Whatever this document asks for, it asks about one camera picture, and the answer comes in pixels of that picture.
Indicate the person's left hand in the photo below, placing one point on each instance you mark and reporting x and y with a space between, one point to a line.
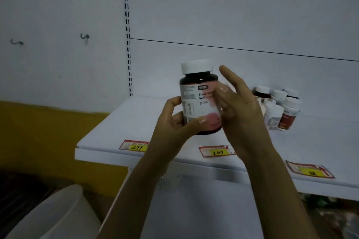
165 132

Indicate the person's right hand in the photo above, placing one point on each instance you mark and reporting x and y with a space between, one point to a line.
242 118

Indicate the person's left thumb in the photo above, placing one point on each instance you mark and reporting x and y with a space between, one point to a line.
195 124

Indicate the person's right thumb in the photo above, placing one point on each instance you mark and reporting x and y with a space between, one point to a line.
223 96

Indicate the person's left middle finger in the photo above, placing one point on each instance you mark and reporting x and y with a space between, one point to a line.
177 117

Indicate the dark pink-label supplement bottle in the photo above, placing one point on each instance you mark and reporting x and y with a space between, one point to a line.
199 90

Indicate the person's left forearm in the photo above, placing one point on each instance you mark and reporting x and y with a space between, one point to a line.
134 199

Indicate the person's right forearm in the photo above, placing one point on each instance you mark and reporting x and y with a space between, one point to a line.
277 196

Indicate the red yellow price tag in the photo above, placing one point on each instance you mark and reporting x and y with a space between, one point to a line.
134 145
310 169
217 151

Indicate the white metal shelf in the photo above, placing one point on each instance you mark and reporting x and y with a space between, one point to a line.
140 124

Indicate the cluster of white-capped bottles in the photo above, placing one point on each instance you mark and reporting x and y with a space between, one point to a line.
286 110

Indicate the white shelf back panel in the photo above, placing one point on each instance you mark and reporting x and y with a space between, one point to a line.
202 208

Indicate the slotted white shelf upright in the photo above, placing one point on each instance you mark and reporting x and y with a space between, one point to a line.
127 31

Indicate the white plastic bucket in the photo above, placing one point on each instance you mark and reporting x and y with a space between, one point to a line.
59 216

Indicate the dark wall hook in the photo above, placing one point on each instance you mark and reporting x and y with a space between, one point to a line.
84 36
16 42

